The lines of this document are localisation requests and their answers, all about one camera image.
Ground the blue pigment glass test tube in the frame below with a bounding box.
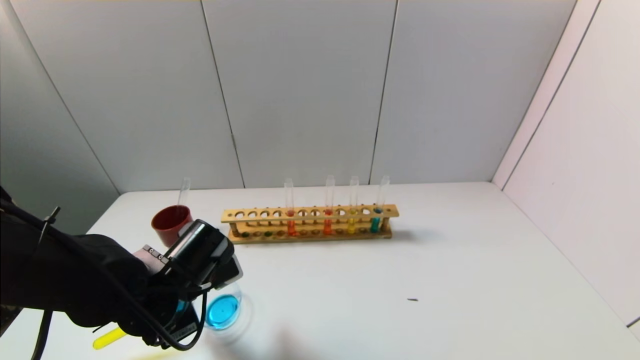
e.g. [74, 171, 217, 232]
[177, 177, 192, 208]
[369, 175, 390, 234]

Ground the yellow pigment glass test tube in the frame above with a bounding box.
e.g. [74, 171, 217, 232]
[92, 324, 130, 351]
[347, 176, 360, 235]

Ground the orange pigment glass test tube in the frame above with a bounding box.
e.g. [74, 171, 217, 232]
[284, 178, 297, 237]
[323, 175, 336, 236]

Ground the wooden test tube rack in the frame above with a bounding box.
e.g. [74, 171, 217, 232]
[221, 204, 400, 245]

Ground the red plastic cup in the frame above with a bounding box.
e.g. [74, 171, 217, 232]
[151, 205, 195, 248]

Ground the clear glass dish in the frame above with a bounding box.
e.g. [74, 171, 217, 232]
[202, 281, 255, 342]

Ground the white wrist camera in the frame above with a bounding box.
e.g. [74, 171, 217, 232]
[212, 242, 244, 291]

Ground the thin black cable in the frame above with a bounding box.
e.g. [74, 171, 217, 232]
[0, 197, 208, 352]

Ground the thick black cable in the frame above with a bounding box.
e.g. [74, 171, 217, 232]
[31, 310, 54, 360]

